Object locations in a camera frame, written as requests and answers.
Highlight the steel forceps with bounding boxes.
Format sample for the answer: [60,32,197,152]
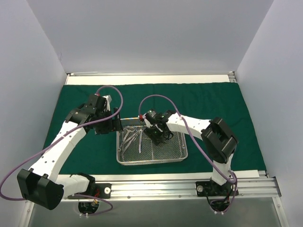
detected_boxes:
[138,128,143,154]

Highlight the wire mesh instrument tray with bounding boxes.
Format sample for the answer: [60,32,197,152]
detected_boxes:
[116,118,188,166]

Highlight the green surgical drape cloth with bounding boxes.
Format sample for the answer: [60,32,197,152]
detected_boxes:
[61,82,266,175]

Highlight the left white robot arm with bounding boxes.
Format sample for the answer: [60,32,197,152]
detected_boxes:
[17,94,122,210]

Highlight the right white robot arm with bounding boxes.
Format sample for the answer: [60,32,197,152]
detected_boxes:
[139,109,239,195]

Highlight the steel surgical scissors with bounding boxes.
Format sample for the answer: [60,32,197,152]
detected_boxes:
[118,126,139,155]

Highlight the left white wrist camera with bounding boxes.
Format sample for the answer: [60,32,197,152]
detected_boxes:
[103,95,112,111]

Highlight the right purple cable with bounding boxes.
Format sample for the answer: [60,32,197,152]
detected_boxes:
[138,94,237,211]

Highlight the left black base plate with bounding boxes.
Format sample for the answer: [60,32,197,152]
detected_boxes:
[68,183,112,199]

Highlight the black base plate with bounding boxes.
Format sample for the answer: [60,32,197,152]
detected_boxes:
[68,183,112,199]
[195,180,234,197]

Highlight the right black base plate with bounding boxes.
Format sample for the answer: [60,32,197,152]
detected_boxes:
[195,180,234,197]

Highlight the aluminium front rail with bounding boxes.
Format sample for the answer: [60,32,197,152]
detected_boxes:
[26,177,282,204]

